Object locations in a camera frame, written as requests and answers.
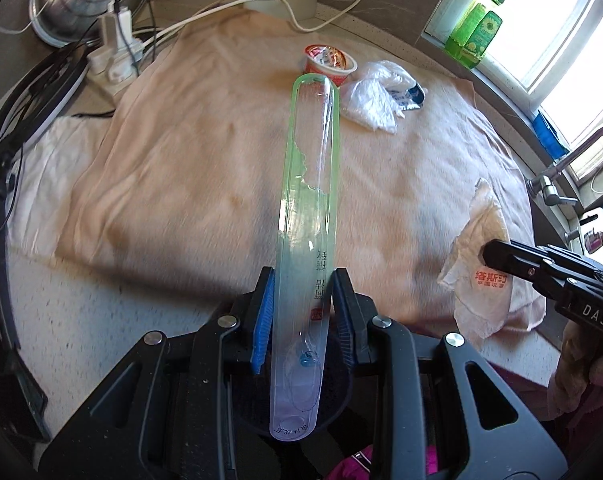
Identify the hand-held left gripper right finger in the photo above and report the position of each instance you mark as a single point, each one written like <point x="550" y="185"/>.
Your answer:
<point x="342" y="320"/>

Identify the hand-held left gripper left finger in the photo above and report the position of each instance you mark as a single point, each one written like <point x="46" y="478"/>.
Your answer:
<point x="264" y="320"/>

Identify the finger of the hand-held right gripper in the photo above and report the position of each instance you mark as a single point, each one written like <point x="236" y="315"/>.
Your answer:
<point x="511" y="257"/>
<point x="581" y="267"/>

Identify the beige paper wrapper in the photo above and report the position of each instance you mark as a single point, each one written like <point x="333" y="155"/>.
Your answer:
<point x="481" y="280"/>

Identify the clear green-edged toothbrush case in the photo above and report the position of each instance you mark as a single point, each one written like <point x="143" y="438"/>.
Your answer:
<point x="306" y="210"/>

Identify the white plastic bag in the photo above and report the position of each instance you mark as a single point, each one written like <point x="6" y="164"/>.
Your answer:
<point x="374" y="100"/>

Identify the red white yogurt cup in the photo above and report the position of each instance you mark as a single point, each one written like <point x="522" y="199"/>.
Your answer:
<point x="329" y="67"/>

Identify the person's right hand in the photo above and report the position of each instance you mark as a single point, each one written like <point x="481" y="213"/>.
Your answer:
<point x="576" y="375"/>

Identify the steel kitchen faucet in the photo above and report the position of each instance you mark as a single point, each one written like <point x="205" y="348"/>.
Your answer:
<point x="551" y="192"/>

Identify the blue plastic container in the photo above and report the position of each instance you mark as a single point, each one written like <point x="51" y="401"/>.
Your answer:
<point x="549" y="132"/>

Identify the beige towel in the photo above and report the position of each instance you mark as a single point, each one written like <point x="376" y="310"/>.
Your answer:
<point x="181" y="185"/>

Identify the pink garment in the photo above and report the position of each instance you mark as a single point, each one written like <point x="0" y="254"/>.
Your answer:
<point x="411" y="465"/>

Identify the green dish soap bottle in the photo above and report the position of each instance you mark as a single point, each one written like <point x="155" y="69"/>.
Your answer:
<point x="474" y="30"/>

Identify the white cloth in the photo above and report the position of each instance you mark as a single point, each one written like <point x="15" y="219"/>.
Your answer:
<point x="41" y="185"/>

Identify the white charger plug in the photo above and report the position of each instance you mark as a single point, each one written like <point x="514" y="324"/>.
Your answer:
<point x="117" y="27"/>

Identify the steel pot lid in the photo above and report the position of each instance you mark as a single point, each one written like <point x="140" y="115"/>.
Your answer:
<point x="71" y="5"/>

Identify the white window frame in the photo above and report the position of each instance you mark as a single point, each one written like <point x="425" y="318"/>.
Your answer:
<point x="556" y="60"/>

